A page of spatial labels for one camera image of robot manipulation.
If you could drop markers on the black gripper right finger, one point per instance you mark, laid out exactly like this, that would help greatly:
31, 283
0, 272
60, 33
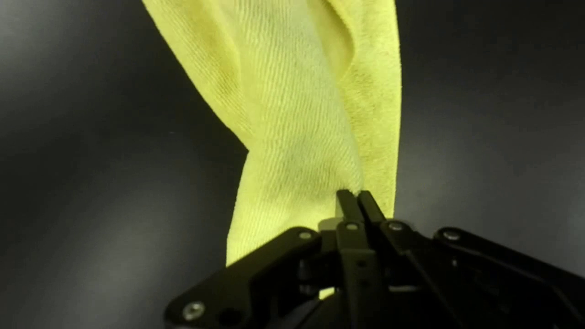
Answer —
475, 285

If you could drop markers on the yellow cloth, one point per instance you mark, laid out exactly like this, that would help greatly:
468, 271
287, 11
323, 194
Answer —
292, 91

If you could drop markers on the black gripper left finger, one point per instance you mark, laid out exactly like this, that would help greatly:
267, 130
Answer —
274, 274

